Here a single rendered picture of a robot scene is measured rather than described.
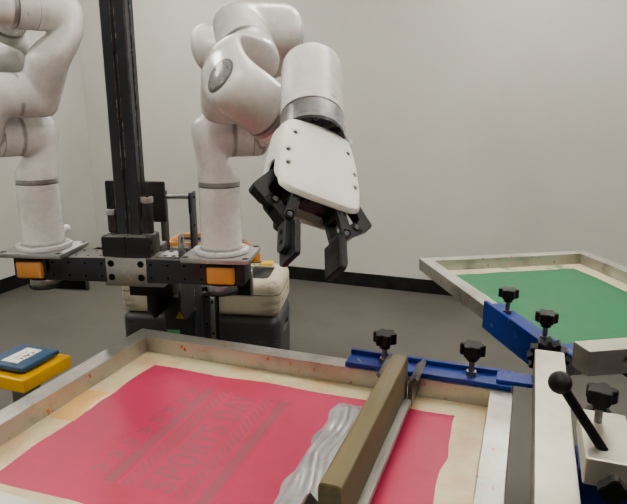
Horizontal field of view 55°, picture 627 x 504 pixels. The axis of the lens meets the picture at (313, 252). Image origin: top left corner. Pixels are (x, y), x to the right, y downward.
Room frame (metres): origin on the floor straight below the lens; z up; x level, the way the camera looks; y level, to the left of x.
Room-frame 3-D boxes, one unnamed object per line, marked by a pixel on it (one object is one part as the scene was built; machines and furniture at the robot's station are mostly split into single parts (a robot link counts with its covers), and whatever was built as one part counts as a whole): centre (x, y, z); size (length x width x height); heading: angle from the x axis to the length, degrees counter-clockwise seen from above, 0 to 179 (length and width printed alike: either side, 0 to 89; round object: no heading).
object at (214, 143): (1.36, 0.20, 1.37); 0.13 x 0.10 x 0.16; 106
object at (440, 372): (1.02, -0.21, 0.97); 0.30 x 0.05 x 0.07; 70
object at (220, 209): (1.37, 0.21, 1.21); 0.16 x 0.13 x 0.15; 174
